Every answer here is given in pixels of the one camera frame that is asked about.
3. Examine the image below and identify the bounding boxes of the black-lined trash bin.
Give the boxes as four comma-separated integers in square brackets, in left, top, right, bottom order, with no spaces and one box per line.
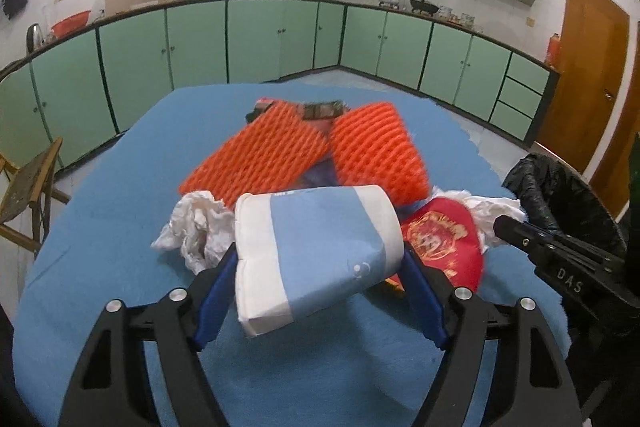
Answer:
[502,154,627,258]

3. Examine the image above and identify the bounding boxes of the dark hanging towel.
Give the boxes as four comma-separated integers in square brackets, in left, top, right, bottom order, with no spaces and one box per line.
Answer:
[2,0,28,20]

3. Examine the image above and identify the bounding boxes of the red plastic basin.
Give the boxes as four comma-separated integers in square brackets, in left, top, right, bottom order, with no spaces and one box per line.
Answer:
[51,10,91,39]

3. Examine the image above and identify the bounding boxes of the wooden door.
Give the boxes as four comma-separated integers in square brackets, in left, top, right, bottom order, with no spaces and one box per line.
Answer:
[537,0,630,172]
[590,23,639,220]

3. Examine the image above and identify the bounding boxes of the white tissue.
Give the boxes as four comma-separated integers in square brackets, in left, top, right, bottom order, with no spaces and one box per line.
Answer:
[432,187,526,254]
[151,191,235,275]

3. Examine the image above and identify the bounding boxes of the green lower kitchen cabinets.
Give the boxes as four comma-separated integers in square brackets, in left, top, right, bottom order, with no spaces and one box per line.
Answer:
[1,0,559,167]

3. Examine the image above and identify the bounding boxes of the black wok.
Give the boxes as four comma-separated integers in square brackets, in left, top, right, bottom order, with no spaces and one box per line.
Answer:
[410,0,439,16]

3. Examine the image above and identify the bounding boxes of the red thermos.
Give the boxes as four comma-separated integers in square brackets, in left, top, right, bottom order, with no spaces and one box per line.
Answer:
[544,32,561,68]

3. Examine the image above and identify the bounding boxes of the electric kettle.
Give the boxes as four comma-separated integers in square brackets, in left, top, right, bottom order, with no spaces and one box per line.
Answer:
[26,24,46,54]

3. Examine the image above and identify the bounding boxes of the green white milk carton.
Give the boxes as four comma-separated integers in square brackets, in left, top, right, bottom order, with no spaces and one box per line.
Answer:
[245,98,350,135]

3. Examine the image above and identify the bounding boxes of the blue table mat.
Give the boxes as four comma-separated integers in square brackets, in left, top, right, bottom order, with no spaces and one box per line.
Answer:
[12,81,574,427]

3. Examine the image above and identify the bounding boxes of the wooden chair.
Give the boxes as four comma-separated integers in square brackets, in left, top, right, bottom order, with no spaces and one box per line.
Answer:
[1,136,70,257]

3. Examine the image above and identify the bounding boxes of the red paper bowl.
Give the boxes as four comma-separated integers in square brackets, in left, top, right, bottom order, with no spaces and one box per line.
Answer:
[400,196,484,291]

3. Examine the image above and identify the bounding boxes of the orange foam net sleeve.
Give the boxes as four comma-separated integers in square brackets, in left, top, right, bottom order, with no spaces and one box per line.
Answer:
[179,101,329,209]

